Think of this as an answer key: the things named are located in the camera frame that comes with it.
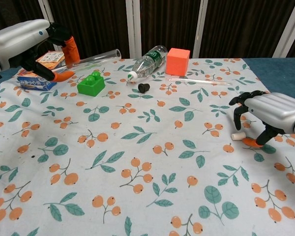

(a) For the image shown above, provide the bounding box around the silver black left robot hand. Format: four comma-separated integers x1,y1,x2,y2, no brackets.
0,19,80,83

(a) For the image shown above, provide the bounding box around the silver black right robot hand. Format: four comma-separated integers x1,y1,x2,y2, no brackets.
229,90,295,148

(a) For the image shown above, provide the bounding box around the large clear test tube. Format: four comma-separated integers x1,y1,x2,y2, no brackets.
51,48,122,73

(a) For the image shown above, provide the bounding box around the blue orange snack box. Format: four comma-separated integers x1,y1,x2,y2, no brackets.
16,51,66,91

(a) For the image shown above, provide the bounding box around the dark brown pleated curtain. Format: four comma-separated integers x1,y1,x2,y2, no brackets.
0,0,295,64

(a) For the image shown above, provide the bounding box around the clear plastic dropper pipette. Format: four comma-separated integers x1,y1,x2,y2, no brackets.
167,77,233,87

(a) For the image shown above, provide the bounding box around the green toy building brick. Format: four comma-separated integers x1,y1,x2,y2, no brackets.
77,70,106,97

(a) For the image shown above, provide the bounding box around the orange cube block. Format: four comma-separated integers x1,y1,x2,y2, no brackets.
165,48,190,77

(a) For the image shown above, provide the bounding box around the white orange-fruit print tablecloth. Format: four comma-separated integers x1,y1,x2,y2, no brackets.
0,58,295,236

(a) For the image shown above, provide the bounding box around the clear plastic water bottle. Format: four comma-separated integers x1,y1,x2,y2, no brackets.
127,45,168,82

